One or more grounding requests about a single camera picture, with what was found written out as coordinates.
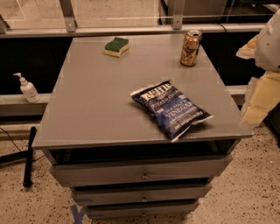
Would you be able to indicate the green and yellow sponge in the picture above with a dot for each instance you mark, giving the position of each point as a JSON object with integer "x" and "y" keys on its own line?
{"x": 116, "y": 47}

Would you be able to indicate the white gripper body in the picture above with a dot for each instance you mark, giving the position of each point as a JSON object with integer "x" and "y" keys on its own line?
{"x": 269, "y": 48}

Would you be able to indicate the grey drawer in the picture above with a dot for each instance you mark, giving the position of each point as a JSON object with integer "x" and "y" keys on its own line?
{"x": 141, "y": 194}
{"x": 141, "y": 209}
{"x": 97, "y": 174}

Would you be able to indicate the gold soda can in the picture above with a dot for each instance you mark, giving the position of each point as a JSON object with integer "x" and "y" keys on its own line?
{"x": 190, "y": 48}

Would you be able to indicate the top grey drawer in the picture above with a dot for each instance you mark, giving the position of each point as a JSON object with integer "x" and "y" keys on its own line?
{"x": 97, "y": 174}

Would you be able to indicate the bottom grey drawer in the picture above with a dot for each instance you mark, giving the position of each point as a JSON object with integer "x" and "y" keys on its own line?
{"x": 141, "y": 209}

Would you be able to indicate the grey drawer cabinet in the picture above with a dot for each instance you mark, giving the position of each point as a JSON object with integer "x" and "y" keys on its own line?
{"x": 91, "y": 118}

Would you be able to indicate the blue tape cross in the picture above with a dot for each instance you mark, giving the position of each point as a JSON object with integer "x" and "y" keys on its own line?
{"x": 78, "y": 215}

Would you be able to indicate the black stand leg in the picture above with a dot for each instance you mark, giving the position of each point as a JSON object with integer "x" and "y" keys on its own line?
{"x": 29, "y": 158}

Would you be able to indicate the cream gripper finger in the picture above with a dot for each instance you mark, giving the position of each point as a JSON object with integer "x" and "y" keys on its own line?
{"x": 248, "y": 51}
{"x": 262, "y": 95}

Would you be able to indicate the middle grey drawer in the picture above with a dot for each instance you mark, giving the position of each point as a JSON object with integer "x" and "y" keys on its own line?
{"x": 141, "y": 194}

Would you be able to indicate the blue potato chip bag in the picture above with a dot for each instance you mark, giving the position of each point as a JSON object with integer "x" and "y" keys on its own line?
{"x": 173, "y": 112}

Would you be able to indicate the white pump lotion bottle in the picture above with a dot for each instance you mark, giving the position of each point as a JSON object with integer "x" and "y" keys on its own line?
{"x": 27, "y": 88}

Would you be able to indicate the metal window rail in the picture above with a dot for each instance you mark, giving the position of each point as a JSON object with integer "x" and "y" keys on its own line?
{"x": 73, "y": 18}

